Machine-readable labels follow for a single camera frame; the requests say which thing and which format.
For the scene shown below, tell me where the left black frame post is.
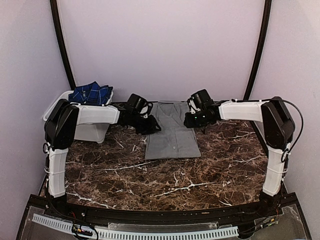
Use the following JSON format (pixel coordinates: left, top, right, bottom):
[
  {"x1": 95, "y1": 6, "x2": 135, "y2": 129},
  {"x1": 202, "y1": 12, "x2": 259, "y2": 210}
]
[{"x1": 49, "y1": 0, "x2": 76, "y2": 90}]

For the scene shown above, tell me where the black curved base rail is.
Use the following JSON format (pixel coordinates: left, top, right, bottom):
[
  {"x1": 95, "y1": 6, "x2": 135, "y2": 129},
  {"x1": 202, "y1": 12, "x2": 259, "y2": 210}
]
[{"x1": 19, "y1": 192, "x2": 305, "y2": 231}]

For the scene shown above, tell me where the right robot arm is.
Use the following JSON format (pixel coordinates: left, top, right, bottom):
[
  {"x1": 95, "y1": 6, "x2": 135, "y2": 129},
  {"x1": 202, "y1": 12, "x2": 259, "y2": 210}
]
[{"x1": 184, "y1": 96, "x2": 297, "y2": 197}]

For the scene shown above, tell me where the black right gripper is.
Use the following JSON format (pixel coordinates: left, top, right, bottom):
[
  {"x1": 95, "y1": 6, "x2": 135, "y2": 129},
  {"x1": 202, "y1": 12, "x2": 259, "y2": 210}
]
[{"x1": 183, "y1": 109, "x2": 208, "y2": 129}]

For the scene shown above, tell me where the white slotted cable duct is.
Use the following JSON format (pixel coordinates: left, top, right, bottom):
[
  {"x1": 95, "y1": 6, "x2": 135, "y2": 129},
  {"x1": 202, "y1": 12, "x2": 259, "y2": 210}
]
[{"x1": 32, "y1": 213, "x2": 239, "y2": 240}]

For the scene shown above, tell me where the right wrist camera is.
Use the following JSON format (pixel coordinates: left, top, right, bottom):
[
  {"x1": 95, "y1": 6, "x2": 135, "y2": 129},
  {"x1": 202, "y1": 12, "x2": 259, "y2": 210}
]
[{"x1": 187, "y1": 89, "x2": 214, "y2": 113}]

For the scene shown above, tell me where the right black frame post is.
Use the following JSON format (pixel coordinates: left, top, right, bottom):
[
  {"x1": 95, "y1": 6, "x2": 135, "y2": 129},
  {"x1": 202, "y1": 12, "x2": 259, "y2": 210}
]
[{"x1": 243, "y1": 0, "x2": 272, "y2": 100}]

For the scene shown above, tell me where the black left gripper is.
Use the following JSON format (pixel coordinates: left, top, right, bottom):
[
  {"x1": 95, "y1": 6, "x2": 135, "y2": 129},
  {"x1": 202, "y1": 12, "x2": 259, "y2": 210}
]
[{"x1": 130, "y1": 112, "x2": 162, "y2": 135}]

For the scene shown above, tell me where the blue plaid shirt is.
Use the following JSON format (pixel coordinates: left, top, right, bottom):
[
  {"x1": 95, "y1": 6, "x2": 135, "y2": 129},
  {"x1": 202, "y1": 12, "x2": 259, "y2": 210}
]
[{"x1": 68, "y1": 81, "x2": 113, "y2": 106}]

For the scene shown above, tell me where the white plastic bin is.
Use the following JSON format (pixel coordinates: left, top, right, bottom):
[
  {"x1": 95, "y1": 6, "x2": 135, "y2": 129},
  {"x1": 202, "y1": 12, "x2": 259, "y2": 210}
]
[{"x1": 42, "y1": 90, "x2": 115, "y2": 144}]

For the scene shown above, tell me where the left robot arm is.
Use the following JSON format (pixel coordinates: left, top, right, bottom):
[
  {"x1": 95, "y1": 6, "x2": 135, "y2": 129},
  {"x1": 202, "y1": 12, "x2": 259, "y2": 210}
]
[{"x1": 42, "y1": 97, "x2": 161, "y2": 198}]

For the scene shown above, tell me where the black frame post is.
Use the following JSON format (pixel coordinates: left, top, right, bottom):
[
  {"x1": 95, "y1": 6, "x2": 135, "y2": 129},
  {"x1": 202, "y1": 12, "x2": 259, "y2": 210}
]
[
  {"x1": 243, "y1": 0, "x2": 272, "y2": 100},
  {"x1": 49, "y1": 0, "x2": 76, "y2": 90}
]

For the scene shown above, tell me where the grey long sleeve shirt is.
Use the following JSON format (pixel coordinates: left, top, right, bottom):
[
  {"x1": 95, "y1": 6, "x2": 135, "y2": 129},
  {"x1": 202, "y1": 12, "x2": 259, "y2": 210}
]
[{"x1": 145, "y1": 101, "x2": 201, "y2": 160}]

